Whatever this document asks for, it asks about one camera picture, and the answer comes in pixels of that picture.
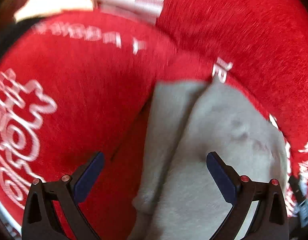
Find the cream cloth at bedhead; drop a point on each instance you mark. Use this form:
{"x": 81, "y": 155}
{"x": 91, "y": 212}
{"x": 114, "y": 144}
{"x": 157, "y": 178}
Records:
{"x": 43, "y": 8}

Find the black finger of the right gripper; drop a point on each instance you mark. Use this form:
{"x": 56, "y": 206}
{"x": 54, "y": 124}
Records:
{"x": 301, "y": 201}

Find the red printed bed blanket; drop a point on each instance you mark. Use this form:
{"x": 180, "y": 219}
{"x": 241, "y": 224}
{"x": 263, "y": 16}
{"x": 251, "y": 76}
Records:
{"x": 154, "y": 101}

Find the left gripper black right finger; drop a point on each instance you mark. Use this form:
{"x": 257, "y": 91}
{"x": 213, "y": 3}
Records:
{"x": 270, "y": 220}

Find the red printed pillow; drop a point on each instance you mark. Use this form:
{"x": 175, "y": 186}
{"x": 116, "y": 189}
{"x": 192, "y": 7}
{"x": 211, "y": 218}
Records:
{"x": 106, "y": 66}

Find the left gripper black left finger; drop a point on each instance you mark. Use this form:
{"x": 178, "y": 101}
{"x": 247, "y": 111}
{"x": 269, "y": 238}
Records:
{"x": 40, "y": 220}

